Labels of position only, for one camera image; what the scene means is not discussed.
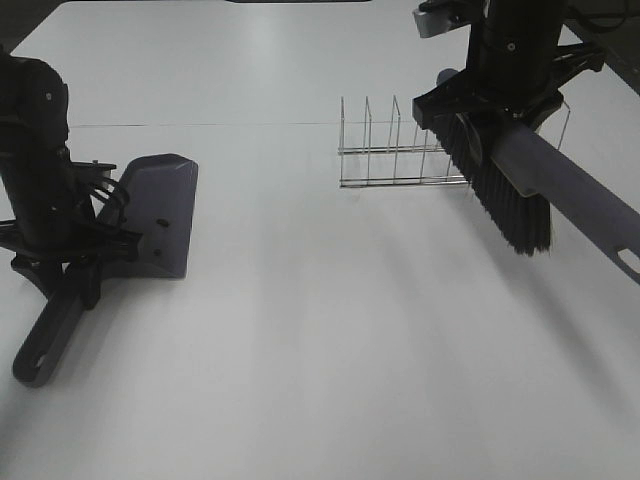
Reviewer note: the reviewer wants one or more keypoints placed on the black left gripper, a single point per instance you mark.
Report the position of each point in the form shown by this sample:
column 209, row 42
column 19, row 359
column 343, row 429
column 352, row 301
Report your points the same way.
column 53, row 217

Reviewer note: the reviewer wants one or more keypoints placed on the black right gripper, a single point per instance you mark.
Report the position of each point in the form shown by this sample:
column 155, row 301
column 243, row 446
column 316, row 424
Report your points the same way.
column 509, row 60

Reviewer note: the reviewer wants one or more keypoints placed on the purple hand brush black bristles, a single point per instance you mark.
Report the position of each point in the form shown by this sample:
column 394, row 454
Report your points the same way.
column 519, row 178

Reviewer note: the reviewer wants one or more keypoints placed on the purple plastic dustpan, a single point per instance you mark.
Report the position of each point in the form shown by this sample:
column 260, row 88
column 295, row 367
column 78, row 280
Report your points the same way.
column 155, row 196

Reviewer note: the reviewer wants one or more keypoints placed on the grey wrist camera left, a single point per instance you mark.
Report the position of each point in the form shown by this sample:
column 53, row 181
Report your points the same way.
column 93, row 171

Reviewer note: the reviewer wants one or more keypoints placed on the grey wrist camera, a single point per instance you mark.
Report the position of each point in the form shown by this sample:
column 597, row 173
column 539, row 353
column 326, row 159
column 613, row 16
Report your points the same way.
column 433, row 18
column 93, row 171

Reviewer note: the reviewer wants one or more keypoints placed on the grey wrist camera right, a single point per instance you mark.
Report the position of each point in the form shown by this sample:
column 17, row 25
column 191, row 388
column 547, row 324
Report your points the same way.
column 433, row 18

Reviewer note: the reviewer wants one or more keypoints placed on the chrome wire dish rack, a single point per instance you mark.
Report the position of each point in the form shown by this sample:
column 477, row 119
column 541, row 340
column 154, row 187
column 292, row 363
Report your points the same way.
column 390, row 151

